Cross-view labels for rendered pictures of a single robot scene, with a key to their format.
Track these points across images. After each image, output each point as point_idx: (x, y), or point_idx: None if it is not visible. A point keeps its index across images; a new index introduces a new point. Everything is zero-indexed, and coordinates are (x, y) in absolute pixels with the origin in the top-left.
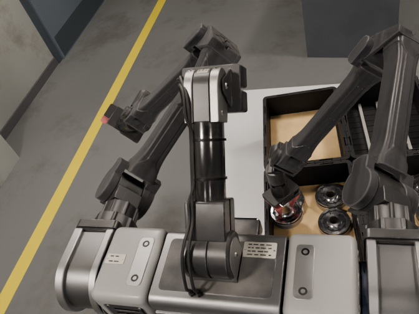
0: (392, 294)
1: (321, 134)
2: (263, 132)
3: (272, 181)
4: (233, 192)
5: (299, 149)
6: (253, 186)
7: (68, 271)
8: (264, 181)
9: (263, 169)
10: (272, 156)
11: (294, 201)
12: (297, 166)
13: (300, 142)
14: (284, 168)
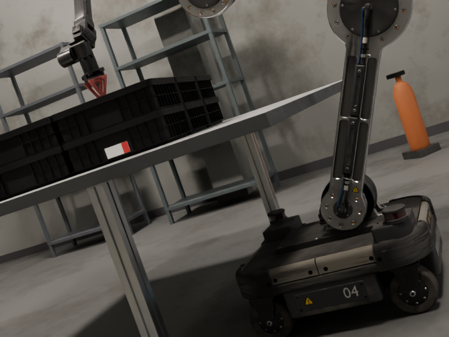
0: None
1: (89, 7)
2: (5, 132)
3: (88, 49)
4: (27, 192)
5: (87, 17)
6: (34, 190)
7: None
8: (63, 110)
9: (20, 194)
10: (76, 29)
11: (102, 86)
12: (93, 33)
13: (85, 12)
14: (88, 35)
